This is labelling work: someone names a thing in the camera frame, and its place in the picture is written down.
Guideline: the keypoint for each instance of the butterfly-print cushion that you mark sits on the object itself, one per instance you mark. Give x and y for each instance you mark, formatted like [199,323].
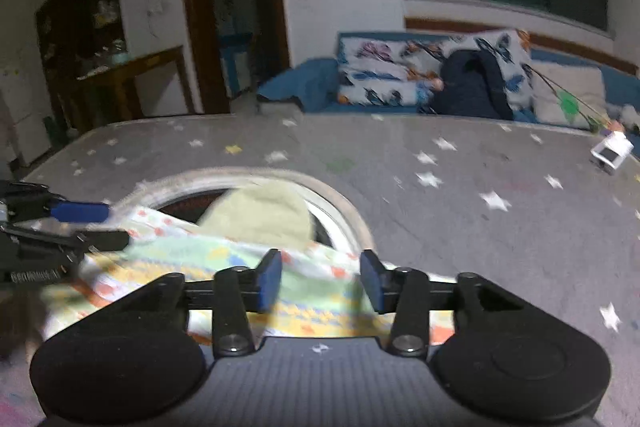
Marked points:
[380,72]

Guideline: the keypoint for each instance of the blue sofa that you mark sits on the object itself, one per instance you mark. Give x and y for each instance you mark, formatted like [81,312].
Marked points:
[295,82]

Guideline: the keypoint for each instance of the white refrigerator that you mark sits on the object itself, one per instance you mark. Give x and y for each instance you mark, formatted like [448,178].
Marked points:
[20,117]

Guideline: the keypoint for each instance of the brown wooden door frame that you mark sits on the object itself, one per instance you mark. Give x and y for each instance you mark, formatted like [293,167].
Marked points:
[192,7]

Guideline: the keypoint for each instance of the colourful printed children's garment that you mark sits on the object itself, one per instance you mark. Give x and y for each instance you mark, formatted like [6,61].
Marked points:
[320,287]

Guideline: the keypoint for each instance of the grey star-print mattress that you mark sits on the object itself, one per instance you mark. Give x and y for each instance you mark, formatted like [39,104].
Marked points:
[475,257]

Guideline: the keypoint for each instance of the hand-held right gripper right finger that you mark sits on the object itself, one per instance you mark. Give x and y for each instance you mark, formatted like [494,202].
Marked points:
[372,282]

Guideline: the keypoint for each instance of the small white box device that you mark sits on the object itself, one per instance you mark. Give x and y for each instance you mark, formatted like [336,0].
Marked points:
[612,153]

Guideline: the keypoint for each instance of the dark wooden shelf cabinet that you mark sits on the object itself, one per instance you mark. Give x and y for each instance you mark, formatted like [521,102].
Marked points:
[75,17]

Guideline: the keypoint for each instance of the beige cushion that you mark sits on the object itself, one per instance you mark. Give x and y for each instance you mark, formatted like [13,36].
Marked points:
[585,87]

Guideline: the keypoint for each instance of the green toy on stick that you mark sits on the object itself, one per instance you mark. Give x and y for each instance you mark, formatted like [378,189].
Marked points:
[569,103]

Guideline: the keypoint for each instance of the round laundry basket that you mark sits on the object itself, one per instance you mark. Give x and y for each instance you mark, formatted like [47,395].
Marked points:
[345,207]

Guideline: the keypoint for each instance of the blue cabinet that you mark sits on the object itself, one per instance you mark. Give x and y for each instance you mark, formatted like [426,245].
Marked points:
[237,62]

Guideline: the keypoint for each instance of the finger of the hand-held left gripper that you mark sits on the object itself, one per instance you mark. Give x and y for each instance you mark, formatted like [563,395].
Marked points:
[80,210]
[102,240]

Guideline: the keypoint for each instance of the wooden table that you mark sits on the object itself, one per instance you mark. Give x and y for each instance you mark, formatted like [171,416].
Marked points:
[135,64]

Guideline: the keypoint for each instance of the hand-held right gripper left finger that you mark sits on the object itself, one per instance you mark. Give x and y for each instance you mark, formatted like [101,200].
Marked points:
[270,279]

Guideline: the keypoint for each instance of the dark backpack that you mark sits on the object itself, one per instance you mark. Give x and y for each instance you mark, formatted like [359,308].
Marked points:
[470,87]

